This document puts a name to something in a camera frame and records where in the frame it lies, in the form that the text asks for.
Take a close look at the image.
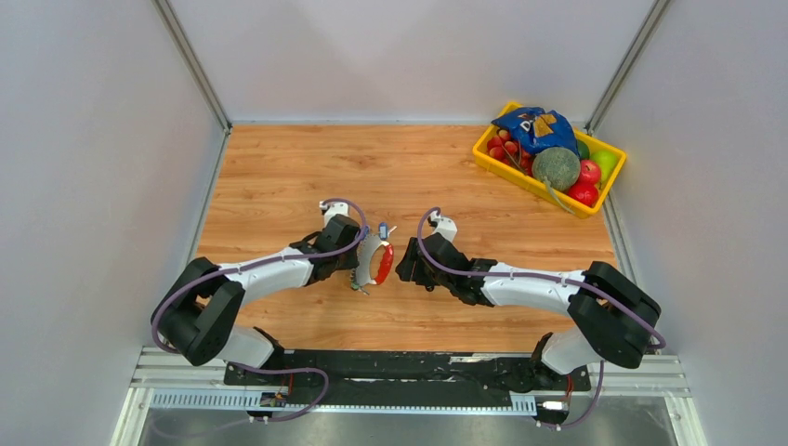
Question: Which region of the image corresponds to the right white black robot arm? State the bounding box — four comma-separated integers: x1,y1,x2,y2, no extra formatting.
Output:
396,234,661,388

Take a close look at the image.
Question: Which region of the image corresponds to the blue headed key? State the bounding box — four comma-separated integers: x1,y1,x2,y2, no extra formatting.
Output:
378,222,397,241

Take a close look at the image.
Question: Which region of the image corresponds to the white slotted cable duct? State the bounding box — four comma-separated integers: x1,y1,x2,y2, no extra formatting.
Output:
150,388,538,416

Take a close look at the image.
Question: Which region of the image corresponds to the red cherry tomatoes bunch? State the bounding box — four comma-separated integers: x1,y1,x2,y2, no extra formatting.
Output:
487,128,532,177

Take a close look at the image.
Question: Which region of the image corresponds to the red apple lower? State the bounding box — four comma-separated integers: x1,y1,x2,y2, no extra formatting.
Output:
565,182,599,207

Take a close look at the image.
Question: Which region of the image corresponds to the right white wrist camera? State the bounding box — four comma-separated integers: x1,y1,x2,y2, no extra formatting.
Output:
427,210,458,243

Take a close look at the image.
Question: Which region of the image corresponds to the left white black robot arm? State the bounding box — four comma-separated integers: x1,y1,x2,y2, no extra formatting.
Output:
151,215,364,385

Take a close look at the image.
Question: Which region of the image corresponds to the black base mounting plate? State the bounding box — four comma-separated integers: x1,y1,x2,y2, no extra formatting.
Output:
224,349,591,408

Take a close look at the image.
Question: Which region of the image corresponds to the blue chips bag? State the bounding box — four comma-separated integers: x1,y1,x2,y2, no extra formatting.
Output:
498,107,579,157

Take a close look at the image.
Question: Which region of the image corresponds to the yellow plastic bin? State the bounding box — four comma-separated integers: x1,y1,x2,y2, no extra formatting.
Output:
472,101,627,218

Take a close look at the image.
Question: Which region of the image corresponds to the light green apple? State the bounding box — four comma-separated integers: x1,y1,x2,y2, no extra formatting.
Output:
590,151,619,183

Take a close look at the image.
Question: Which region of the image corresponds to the red apple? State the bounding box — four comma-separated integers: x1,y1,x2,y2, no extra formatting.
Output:
565,182,599,207
577,159,602,185

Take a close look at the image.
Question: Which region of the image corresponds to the dark green fruit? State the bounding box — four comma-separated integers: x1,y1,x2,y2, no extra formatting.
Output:
576,139,590,160

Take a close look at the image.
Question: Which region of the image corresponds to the aluminium frame rail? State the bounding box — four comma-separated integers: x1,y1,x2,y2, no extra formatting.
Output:
112,348,705,445

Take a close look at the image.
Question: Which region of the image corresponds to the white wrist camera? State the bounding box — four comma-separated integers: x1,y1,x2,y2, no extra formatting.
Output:
427,210,458,243
319,200,349,227

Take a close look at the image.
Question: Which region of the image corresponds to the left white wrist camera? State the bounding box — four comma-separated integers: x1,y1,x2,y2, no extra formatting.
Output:
319,200,349,227

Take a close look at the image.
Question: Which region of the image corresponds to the green round melon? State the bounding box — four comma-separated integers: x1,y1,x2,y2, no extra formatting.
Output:
532,147,581,192

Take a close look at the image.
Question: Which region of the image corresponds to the red apple upper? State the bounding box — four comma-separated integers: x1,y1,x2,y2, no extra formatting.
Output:
577,159,602,185

